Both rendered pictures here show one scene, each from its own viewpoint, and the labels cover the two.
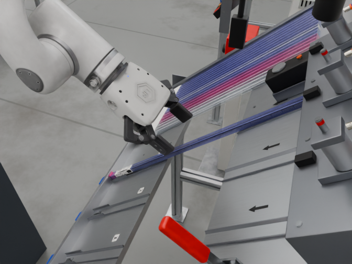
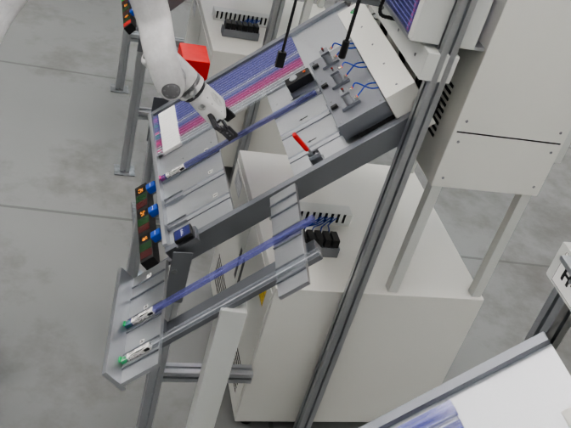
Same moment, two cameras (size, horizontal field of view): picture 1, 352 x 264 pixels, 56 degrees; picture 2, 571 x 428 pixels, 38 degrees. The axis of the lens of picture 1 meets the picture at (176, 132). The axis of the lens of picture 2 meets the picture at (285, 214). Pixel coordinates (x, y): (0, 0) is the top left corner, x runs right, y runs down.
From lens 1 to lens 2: 1.78 m
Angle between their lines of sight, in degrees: 32
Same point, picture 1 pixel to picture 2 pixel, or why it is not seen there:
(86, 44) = (188, 68)
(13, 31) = (175, 62)
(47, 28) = not seen: hidden behind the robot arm
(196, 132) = (106, 188)
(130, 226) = (223, 185)
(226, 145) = not seen: hidden behind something
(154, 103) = (222, 105)
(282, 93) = (296, 92)
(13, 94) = not seen: outside the picture
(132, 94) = (212, 99)
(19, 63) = (172, 80)
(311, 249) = (345, 129)
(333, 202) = (349, 114)
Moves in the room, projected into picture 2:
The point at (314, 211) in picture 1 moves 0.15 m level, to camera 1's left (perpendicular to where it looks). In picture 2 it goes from (344, 118) to (293, 122)
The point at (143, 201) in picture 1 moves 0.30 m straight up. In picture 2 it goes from (221, 173) to (244, 76)
